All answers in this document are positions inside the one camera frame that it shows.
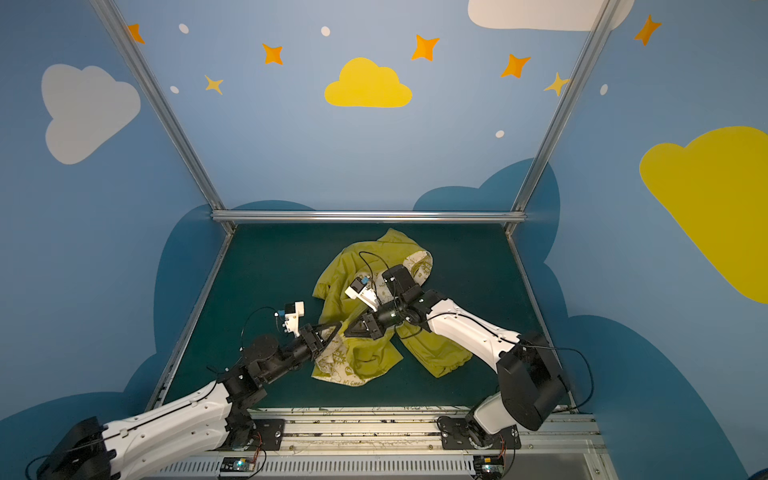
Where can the left green circuit board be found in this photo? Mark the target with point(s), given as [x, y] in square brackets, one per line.
[238, 467]

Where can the aluminium left frame post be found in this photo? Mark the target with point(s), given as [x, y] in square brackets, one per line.
[114, 23]

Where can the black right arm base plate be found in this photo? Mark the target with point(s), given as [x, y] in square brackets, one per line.
[461, 434]

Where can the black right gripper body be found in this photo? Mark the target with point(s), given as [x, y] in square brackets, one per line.
[372, 321]

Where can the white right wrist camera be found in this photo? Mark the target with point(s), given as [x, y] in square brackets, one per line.
[362, 288]

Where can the aluminium frame post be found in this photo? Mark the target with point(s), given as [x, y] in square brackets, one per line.
[583, 68]
[114, 23]

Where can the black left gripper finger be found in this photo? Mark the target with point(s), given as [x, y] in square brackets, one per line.
[333, 344]
[328, 330]

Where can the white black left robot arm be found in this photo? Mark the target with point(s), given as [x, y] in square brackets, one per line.
[213, 416]

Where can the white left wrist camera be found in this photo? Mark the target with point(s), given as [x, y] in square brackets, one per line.
[288, 318]

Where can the green circuit board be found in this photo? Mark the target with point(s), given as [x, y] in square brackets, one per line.
[238, 467]
[488, 467]

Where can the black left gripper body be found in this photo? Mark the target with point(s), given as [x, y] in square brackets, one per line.
[316, 341]

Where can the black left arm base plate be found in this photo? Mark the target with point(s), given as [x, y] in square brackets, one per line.
[261, 433]

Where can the lime green jacket printed lining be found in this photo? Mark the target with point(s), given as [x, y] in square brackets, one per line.
[359, 361]

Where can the aluminium rear frame bar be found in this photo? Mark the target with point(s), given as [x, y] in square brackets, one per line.
[422, 217]

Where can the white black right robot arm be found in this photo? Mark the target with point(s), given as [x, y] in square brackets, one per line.
[530, 377]

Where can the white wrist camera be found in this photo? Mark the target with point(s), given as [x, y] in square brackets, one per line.
[362, 288]
[288, 318]

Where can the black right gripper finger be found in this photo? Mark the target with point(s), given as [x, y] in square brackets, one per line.
[356, 332]
[360, 321]

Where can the right green circuit board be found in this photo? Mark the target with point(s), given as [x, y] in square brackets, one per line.
[488, 467]

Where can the aluminium right frame post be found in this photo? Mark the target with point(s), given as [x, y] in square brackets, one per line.
[583, 68]

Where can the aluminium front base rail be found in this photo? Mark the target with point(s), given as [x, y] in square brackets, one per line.
[412, 431]

